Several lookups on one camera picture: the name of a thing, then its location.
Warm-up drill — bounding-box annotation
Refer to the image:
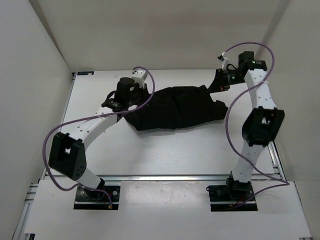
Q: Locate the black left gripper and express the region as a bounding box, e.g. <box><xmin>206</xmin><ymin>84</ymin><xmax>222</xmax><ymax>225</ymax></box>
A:
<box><xmin>125</xmin><ymin>82</ymin><xmax>152</xmax><ymax>107</ymax></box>

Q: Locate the white front cover panel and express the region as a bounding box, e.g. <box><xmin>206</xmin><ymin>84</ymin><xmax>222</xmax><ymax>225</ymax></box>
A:
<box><xmin>24</xmin><ymin>180</ymin><xmax>312</xmax><ymax>240</ymax></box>

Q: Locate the aluminium front rail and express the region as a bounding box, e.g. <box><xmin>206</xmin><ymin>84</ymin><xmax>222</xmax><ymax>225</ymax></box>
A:
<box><xmin>102</xmin><ymin>175</ymin><xmax>283</xmax><ymax>182</ymax></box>

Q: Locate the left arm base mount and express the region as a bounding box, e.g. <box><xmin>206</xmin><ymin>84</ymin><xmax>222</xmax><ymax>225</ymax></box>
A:
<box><xmin>73</xmin><ymin>183</ymin><xmax>121</xmax><ymax>211</ymax></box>

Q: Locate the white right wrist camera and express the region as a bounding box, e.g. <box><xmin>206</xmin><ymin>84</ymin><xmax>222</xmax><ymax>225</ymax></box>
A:
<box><xmin>217</xmin><ymin>52</ymin><xmax>230</xmax><ymax>71</ymax></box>

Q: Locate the aluminium right side rail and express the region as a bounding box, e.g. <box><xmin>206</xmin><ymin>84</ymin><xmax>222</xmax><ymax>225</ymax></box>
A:
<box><xmin>246</xmin><ymin>74</ymin><xmax>287</xmax><ymax>181</ymax></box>

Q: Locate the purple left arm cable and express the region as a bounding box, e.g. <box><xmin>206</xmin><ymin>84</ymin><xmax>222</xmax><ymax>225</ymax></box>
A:
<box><xmin>42</xmin><ymin>66</ymin><xmax>156</xmax><ymax>206</ymax></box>

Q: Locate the aluminium rail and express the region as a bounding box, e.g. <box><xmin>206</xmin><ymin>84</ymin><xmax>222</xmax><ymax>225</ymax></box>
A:
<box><xmin>102</xmin><ymin>175</ymin><xmax>283</xmax><ymax>182</ymax></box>
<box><xmin>246</xmin><ymin>74</ymin><xmax>287</xmax><ymax>181</ymax></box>

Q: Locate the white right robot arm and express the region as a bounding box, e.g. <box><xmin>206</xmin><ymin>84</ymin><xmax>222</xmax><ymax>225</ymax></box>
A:
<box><xmin>213</xmin><ymin>51</ymin><xmax>285</xmax><ymax>200</ymax></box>

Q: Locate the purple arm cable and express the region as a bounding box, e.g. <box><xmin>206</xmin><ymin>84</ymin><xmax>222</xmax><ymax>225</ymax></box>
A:
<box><xmin>42</xmin><ymin>66</ymin><xmax>156</xmax><ymax>206</ymax></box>
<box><xmin>219</xmin><ymin>42</ymin><xmax>291</xmax><ymax>207</ymax></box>

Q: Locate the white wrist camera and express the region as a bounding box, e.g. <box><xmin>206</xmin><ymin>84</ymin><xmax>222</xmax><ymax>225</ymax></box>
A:
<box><xmin>131</xmin><ymin>69</ymin><xmax>148</xmax><ymax>89</ymax></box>
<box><xmin>217</xmin><ymin>52</ymin><xmax>230</xmax><ymax>71</ymax></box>

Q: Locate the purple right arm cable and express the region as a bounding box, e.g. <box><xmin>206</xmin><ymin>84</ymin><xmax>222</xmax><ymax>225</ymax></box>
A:
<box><xmin>219</xmin><ymin>42</ymin><xmax>291</xmax><ymax>207</ymax></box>

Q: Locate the black skirt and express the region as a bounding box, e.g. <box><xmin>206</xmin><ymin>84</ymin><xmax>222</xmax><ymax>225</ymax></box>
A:
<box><xmin>124</xmin><ymin>85</ymin><xmax>228</xmax><ymax>131</ymax></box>

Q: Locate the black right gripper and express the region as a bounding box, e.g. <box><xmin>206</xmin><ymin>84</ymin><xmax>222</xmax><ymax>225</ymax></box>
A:
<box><xmin>205</xmin><ymin>68</ymin><xmax>246</xmax><ymax>94</ymax></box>

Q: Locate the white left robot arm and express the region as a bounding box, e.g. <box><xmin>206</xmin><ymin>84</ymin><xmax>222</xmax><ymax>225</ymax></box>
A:
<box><xmin>48</xmin><ymin>74</ymin><xmax>150</xmax><ymax>200</ymax></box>

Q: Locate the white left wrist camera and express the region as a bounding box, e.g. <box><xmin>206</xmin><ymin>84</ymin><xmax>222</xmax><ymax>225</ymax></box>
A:
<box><xmin>131</xmin><ymin>69</ymin><xmax>148</xmax><ymax>89</ymax></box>

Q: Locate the blue left corner label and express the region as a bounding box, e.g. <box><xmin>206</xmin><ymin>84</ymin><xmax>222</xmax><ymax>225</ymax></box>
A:
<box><xmin>77</xmin><ymin>71</ymin><xmax>94</xmax><ymax>76</ymax></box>

